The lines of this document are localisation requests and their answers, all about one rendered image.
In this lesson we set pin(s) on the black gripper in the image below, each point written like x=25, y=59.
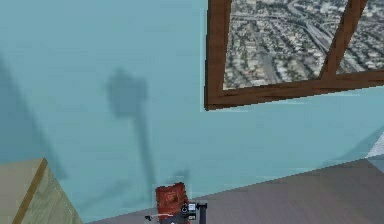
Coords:
x=180, y=218

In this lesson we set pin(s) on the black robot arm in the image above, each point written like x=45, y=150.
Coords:
x=201, y=213

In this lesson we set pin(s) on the light wooden cabinet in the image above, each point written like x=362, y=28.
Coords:
x=20, y=191

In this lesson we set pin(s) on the brown wooden framed window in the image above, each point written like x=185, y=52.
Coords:
x=216, y=53

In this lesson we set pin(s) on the white furniture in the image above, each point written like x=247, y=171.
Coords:
x=376, y=146

